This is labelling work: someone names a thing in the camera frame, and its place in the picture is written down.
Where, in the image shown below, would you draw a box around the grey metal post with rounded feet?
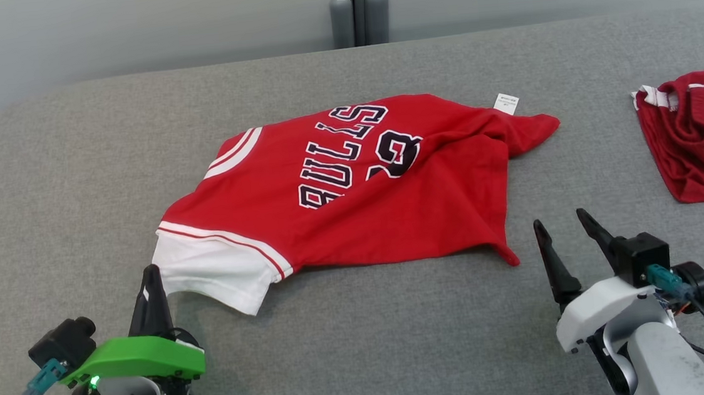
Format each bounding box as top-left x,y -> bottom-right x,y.
328,0 -> 393,49

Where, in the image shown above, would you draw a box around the red Bulls jersey white sleeves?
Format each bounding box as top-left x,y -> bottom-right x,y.
140,83 -> 574,324

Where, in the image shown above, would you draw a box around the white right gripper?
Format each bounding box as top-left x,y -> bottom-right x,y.
532,201 -> 678,356

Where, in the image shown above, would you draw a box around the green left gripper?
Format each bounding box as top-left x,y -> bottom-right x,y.
50,261 -> 208,392

